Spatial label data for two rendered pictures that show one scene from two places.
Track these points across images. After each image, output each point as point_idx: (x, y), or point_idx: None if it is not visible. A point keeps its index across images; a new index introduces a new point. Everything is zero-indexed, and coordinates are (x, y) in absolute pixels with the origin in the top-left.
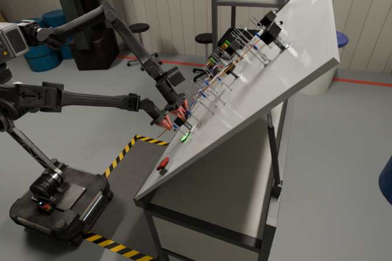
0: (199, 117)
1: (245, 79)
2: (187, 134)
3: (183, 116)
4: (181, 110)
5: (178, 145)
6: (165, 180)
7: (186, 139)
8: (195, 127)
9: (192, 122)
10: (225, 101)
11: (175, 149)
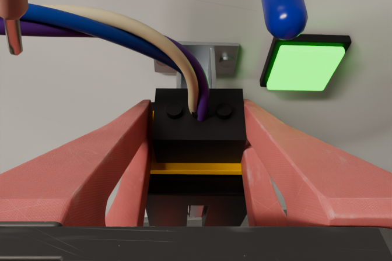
0: (60, 44)
1: None
2: (294, 47)
3: (270, 114)
4: (322, 158)
5: (324, 106)
6: None
7: (376, 8)
8: None
9: (65, 141)
10: None
11: (357, 109)
